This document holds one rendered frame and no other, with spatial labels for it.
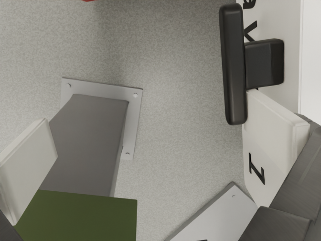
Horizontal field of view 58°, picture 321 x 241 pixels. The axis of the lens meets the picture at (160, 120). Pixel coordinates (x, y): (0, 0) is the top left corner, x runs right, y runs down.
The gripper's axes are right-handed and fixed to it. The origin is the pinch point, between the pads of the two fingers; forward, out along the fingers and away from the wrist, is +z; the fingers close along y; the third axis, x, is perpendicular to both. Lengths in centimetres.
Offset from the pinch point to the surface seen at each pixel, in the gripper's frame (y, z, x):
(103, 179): -11.3, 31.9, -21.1
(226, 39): 5.3, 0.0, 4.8
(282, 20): 8.8, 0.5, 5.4
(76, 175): -16.4, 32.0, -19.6
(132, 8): -3, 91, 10
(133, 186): -14, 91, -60
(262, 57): 7.3, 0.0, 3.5
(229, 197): 26, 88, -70
